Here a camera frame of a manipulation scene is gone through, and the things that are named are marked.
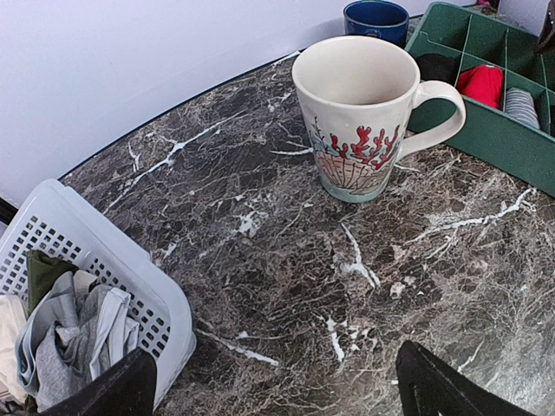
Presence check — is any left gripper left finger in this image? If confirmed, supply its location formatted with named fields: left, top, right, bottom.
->
left=42, top=348, right=157, bottom=416

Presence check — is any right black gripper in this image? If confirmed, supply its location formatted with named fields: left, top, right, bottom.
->
left=535, top=8, right=555, bottom=54

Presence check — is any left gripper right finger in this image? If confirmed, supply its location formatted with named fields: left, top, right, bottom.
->
left=395, top=340, right=529, bottom=416

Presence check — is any green divided organizer tray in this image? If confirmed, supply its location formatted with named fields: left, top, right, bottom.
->
left=406, top=3, right=554, bottom=195

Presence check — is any grey patterned rolled sock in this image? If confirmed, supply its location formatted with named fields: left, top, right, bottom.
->
left=504, top=88, right=539, bottom=129

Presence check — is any red rolled sock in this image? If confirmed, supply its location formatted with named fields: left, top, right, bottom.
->
left=456, top=65, right=504, bottom=109

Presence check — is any grey garment in basket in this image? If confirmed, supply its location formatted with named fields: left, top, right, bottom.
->
left=15, top=270, right=140, bottom=412

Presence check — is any small black sock in tray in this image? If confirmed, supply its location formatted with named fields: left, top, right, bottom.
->
left=415, top=53, right=460, bottom=85

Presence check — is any cream cloth in basket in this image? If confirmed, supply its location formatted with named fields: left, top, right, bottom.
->
left=1, top=295, right=27, bottom=404

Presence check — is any olive green garment in basket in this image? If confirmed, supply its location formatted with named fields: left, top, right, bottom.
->
left=26, top=250, right=79, bottom=313

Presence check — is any dark blue mug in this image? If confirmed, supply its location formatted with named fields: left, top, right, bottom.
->
left=343, top=1, right=410, bottom=49

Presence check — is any white plastic laundry basket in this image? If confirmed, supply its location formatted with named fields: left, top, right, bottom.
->
left=1, top=179, right=196, bottom=405

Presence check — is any cream floral mug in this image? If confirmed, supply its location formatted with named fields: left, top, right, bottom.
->
left=291, top=36, right=467, bottom=203

